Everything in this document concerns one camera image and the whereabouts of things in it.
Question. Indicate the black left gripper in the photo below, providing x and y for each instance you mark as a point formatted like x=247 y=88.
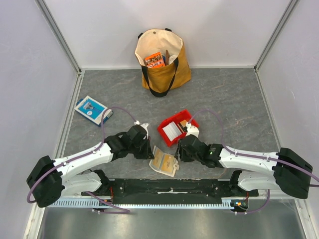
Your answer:
x=147 y=154

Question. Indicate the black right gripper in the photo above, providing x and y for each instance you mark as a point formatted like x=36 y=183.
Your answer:
x=182 y=152

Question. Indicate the gold credit card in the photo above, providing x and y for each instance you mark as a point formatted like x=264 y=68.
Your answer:
x=167 y=164
x=158 y=158

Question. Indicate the beige leather card holder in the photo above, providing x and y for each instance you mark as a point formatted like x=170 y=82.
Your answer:
x=176 y=165

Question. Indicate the red plastic bin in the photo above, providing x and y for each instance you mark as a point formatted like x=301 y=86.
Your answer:
x=184 y=114

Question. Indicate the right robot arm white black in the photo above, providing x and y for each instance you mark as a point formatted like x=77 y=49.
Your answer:
x=284 y=170

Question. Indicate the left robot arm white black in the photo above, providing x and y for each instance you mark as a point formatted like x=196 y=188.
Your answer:
x=51 y=179

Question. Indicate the white card stack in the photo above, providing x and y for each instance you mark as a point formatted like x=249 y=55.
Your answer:
x=172 y=131

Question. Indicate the gold card in bin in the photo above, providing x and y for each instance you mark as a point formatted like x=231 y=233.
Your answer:
x=182 y=125

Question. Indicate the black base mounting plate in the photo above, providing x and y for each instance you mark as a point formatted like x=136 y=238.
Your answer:
x=170 y=191

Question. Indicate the mustard canvas tote bag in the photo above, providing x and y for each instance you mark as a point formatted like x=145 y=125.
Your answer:
x=159 y=81

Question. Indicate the blue razor package box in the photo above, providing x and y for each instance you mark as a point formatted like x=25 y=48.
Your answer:
x=93 y=110

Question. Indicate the orange snack box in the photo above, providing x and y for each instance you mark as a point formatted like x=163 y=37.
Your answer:
x=155 y=60

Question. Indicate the white item in bag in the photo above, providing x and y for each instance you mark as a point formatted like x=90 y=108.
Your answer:
x=171 y=59

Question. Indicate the brown item in bag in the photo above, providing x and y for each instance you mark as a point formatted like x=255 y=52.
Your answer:
x=166 y=57

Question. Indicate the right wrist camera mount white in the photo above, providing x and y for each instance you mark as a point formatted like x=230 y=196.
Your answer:
x=191 y=130

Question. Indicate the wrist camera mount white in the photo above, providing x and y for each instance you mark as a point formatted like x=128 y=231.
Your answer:
x=143 y=125
x=191 y=130

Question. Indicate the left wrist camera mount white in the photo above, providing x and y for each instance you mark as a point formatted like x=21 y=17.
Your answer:
x=143 y=125

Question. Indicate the white cable duct rail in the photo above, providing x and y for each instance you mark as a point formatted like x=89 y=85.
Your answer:
x=95 y=204

